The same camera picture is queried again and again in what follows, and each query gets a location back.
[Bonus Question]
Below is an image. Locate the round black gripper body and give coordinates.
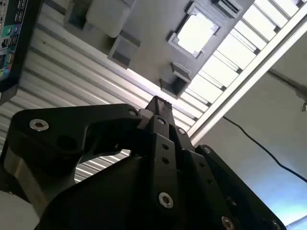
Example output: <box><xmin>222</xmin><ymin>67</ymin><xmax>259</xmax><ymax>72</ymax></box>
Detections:
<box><xmin>39</xmin><ymin>155</ymin><xmax>224</xmax><ymax>230</ymax></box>

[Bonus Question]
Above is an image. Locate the silver square CPU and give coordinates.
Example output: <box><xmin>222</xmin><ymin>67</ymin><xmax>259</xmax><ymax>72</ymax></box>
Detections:
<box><xmin>176</xmin><ymin>13</ymin><xmax>214</xmax><ymax>54</ymax></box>

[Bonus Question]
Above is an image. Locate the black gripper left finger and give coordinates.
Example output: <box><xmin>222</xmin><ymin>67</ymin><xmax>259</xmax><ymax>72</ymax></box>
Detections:
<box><xmin>0</xmin><ymin>95</ymin><xmax>179</xmax><ymax>212</ymax></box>

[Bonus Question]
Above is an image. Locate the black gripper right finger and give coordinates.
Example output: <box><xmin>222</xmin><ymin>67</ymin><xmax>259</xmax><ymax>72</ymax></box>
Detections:
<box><xmin>164</xmin><ymin>100</ymin><xmax>287</xmax><ymax>230</ymax></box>

